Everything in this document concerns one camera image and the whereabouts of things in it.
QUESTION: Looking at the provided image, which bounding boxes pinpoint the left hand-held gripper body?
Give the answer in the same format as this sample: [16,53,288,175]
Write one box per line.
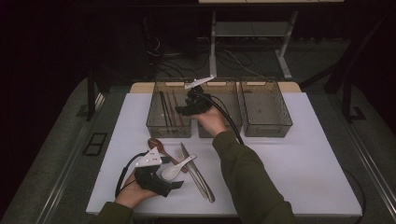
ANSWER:
[134,147,172,198]

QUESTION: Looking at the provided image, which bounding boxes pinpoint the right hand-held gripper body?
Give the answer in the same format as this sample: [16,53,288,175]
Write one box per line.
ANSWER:
[184,75,215,118]

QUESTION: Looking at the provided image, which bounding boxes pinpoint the clear brown plastic bin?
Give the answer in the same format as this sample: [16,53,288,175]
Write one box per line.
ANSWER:
[237,78,293,138]
[146,79,193,139]
[197,78,243,139]

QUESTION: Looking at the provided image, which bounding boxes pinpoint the metal knife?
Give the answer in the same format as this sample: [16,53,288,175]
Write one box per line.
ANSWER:
[179,142,216,203]

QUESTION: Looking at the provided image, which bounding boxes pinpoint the person's left hand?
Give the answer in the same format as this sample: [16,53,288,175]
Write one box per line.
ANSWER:
[115,173,158,210]

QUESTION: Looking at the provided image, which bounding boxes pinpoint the person's right hand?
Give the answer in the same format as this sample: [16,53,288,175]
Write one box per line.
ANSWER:
[191,105,228,138]

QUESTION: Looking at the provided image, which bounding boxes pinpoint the white ceramic spoon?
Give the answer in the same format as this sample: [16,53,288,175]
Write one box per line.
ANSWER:
[161,154,198,181]

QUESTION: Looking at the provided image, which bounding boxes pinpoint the metal fork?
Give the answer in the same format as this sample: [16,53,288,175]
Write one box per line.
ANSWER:
[175,147,210,201]

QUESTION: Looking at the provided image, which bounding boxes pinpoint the brown wooden spoon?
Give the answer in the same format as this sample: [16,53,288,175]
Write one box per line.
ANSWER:
[147,137,190,174]

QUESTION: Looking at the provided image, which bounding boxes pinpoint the black metal stand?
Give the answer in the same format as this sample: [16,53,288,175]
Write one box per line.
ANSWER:
[341,77,368,124]

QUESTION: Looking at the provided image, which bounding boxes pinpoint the left hand-held gripper cable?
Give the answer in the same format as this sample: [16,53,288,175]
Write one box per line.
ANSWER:
[115,149,148,199]

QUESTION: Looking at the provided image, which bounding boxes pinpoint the hand-held gripper cable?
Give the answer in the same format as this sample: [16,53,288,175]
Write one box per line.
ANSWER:
[195,92,369,224]
[115,149,148,199]

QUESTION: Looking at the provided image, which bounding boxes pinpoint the tangle of floor cables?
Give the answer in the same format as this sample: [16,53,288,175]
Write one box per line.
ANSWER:
[148,34,265,79]

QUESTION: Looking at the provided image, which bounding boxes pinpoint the right hand-held gripper cable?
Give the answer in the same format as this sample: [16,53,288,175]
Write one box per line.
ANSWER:
[195,92,369,224]

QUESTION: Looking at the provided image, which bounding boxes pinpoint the white metal desk frame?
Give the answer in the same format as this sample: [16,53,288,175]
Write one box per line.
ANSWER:
[208,10,294,80]

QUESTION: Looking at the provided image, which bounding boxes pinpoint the black floor socket frame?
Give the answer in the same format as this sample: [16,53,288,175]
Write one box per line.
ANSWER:
[82,132,109,157]

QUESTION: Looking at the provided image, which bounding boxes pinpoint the metal floor rail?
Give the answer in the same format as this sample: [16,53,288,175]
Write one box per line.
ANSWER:
[337,113,396,216]
[35,92,106,224]

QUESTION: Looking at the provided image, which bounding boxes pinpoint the black metal frame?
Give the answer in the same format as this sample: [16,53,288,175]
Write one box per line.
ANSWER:
[86,66,106,122]

